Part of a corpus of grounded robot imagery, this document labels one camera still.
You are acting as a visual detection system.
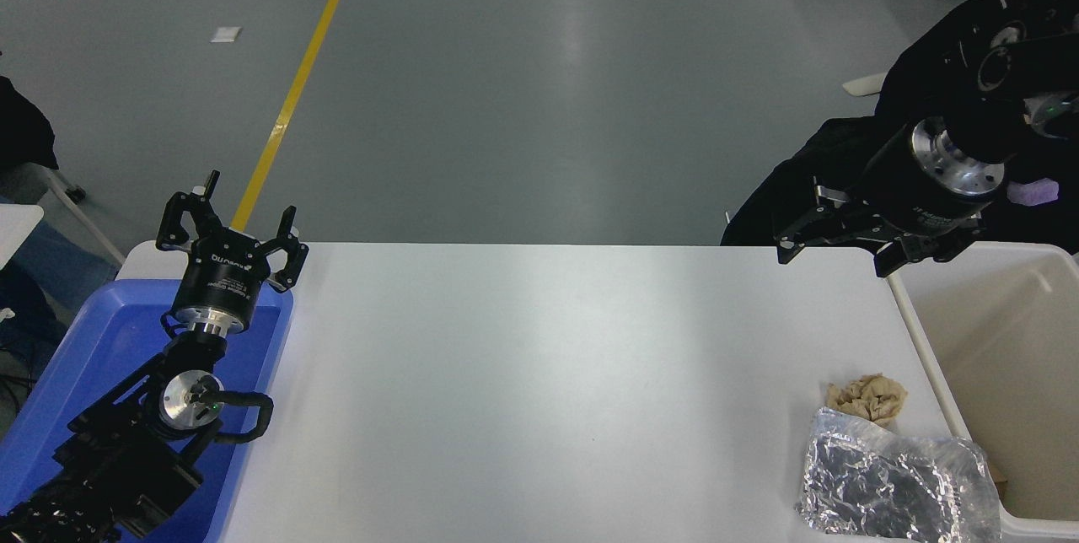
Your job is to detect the seated person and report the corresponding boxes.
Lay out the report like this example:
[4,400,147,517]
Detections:
[721,0,1079,255]

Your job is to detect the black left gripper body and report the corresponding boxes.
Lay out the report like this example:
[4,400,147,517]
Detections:
[173,228,273,322]

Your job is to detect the large pale plastic bin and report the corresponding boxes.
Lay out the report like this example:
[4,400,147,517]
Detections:
[885,241,1079,543]

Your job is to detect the white flat floor object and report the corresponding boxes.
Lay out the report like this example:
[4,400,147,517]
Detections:
[841,71,890,95]

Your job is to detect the crumpled tan paper ball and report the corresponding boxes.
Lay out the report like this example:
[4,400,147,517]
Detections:
[826,374,910,430]

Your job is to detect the person at table edge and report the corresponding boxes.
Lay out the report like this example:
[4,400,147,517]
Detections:
[0,75,60,174]

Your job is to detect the small white side table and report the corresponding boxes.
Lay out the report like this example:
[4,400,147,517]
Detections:
[0,204,44,267]

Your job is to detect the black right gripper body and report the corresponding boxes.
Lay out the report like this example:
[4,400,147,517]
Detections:
[856,134,987,237]

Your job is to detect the blue plastic tray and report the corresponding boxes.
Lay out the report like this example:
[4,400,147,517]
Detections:
[0,277,294,543]

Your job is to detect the white metal frame leg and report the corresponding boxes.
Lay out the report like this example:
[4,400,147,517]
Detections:
[32,165,127,266]

